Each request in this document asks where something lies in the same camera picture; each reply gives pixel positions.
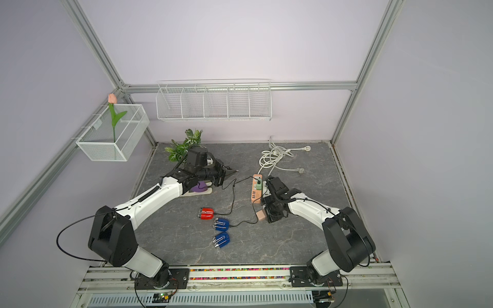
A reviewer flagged cream hand-shaped holder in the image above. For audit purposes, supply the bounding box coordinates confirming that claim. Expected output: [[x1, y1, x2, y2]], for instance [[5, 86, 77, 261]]
[[182, 181, 213, 197]]

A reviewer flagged pink artificial tulip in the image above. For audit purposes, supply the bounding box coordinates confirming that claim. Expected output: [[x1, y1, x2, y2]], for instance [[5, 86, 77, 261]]
[[108, 94, 127, 142]]

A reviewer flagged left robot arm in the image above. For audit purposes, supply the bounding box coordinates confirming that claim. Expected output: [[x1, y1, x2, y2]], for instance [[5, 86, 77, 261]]
[[88, 146, 235, 289]]

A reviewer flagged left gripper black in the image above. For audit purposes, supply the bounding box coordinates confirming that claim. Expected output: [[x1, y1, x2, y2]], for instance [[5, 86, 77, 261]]
[[196, 158, 236, 187]]

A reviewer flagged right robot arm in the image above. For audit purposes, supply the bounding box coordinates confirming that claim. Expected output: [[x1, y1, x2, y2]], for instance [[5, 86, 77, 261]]
[[262, 177, 376, 286]]

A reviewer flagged white wire basket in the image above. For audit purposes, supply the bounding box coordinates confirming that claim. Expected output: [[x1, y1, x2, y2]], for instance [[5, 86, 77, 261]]
[[76, 103, 150, 162]]

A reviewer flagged red electric shaver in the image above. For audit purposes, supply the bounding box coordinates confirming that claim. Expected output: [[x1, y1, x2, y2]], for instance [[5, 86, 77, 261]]
[[198, 207, 214, 220]]

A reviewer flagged long white wire shelf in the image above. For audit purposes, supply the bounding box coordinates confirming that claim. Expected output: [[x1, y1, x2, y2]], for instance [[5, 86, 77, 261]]
[[155, 79, 272, 121]]

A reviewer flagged pink charger cube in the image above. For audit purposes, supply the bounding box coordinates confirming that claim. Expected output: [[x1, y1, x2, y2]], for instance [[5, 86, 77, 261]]
[[256, 209, 267, 221]]

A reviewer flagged potted green plant black vase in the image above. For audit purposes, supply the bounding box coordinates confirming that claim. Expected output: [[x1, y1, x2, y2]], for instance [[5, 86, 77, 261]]
[[165, 128, 203, 162]]

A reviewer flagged orange power strip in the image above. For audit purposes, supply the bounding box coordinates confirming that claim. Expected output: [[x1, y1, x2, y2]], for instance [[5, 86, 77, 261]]
[[251, 174, 263, 204]]

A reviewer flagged black USB cable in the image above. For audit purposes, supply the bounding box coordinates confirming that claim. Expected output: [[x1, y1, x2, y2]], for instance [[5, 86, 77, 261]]
[[213, 175, 257, 216], [229, 196, 267, 228]]

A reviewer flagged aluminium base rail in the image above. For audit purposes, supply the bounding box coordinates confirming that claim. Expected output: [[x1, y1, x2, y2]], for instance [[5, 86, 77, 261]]
[[78, 263, 401, 293]]

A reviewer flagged white power cord bundle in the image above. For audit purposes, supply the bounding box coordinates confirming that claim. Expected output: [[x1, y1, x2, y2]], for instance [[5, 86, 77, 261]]
[[257, 135, 312, 178]]

